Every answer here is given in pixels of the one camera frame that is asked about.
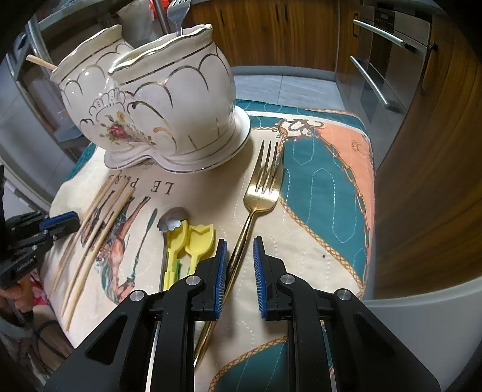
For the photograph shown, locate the stainless steel oven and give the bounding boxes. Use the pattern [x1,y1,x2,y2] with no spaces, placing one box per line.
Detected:
[348,0,439,125]

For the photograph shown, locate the gold fork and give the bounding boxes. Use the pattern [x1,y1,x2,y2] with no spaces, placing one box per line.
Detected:
[193,140,285,369]

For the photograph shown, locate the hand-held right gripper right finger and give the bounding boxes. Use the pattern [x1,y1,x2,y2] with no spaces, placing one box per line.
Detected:
[253,237,441,392]

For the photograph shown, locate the wooden kitchen cabinets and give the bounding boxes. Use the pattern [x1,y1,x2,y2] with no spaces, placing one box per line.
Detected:
[188,0,482,302]

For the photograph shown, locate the silver fork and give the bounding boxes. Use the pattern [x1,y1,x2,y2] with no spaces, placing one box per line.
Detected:
[167,0,192,37]

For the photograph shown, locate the metal shelf rack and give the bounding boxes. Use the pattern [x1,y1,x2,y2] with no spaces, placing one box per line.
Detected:
[0,8,95,204]

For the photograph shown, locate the white ceramic double utensil holder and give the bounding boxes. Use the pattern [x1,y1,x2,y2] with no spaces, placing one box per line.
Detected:
[50,23,252,175]

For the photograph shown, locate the white curved surface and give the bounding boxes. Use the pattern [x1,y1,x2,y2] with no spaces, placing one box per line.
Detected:
[363,277,482,392]

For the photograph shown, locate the black cable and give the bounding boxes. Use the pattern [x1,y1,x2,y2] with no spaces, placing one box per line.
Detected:
[23,320,72,359]

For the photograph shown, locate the printed quilted cloth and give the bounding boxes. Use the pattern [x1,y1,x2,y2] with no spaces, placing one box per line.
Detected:
[41,99,376,392]

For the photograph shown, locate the silver scalloped spoon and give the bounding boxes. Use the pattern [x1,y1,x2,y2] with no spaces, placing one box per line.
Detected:
[156,207,191,292]

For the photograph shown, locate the person's left hand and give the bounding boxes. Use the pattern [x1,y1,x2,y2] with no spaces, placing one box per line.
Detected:
[0,280,35,314]

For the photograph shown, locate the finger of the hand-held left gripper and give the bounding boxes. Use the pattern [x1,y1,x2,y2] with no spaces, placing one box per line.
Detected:
[5,211,81,261]

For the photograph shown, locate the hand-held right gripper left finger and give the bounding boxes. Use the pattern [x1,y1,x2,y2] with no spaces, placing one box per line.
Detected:
[43,238,230,392]

